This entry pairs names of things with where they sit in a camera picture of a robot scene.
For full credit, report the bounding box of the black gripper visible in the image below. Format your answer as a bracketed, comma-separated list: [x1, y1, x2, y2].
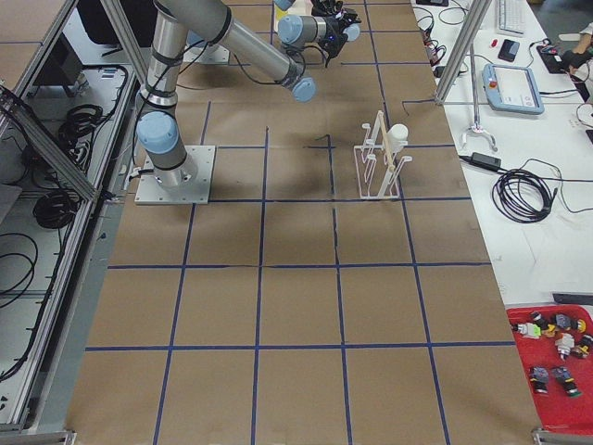
[319, 16, 357, 66]
[311, 0, 344, 17]

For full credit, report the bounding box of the wooden rack dowel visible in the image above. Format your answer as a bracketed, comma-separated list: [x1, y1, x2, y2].
[376, 110, 396, 172]

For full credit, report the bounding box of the white keyboard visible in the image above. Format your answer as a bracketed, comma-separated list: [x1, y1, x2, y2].
[495, 0, 527, 37]

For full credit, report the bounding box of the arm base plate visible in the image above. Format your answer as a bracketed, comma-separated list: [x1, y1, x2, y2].
[134, 146, 216, 205]

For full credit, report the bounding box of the red parts tray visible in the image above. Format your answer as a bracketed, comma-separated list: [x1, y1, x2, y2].
[507, 305, 592, 436]

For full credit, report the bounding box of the white ikea cup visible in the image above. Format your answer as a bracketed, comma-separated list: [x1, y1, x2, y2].
[387, 123, 409, 153]

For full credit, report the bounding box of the blue teach pendant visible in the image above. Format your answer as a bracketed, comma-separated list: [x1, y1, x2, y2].
[482, 63, 545, 115]

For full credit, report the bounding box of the coiled black cable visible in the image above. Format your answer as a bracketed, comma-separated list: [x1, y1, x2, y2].
[491, 159, 564, 224]

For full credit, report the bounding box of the aluminium frame post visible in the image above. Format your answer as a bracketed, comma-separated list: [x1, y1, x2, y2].
[435, 0, 491, 105]

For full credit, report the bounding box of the black power adapter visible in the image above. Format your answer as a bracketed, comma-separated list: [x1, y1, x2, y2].
[470, 152, 501, 172]

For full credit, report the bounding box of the white wire cup rack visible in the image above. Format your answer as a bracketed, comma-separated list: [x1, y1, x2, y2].
[353, 117, 412, 200]

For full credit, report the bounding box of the light blue cup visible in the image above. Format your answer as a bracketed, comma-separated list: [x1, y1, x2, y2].
[343, 23, 360, 42]

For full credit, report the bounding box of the black smartphone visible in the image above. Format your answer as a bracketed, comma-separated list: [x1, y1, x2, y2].
[497, 39, 520, 62]

